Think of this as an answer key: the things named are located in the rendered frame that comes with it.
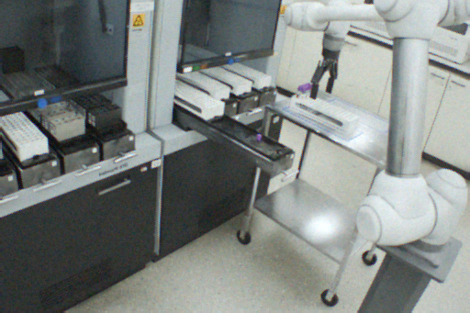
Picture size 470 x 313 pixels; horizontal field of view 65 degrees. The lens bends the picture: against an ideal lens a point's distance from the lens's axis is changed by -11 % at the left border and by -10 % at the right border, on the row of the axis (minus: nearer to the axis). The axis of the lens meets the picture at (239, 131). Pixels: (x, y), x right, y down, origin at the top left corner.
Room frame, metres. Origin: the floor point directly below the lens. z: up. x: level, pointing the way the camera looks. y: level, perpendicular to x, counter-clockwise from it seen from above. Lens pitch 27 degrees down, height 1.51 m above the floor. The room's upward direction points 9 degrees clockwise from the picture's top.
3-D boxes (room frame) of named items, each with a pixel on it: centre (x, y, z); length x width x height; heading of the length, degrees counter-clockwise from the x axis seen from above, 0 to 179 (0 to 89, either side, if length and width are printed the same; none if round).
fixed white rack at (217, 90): (1.76, 0.22, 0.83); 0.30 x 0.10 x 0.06; 53
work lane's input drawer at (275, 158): (1.46, 0.08, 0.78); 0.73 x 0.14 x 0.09; 53
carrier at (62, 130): (1.13, 0.57, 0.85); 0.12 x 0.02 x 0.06; 143
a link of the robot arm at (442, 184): (1.01, -0.66, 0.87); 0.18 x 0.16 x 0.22; 116
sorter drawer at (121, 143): (1.40, 0.66, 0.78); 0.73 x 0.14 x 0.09; 53
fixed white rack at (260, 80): (2.00, 0.03, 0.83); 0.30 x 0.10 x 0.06; 53
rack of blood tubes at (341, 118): (1.63, -0.35, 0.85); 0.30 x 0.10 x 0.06; 53
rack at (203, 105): (1.57, 0.22, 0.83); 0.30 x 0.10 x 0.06; 53
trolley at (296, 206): (1.66, -0.47, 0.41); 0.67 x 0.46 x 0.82; 51
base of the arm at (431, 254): (1.03, -0.68, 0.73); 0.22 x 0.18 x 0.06; 143
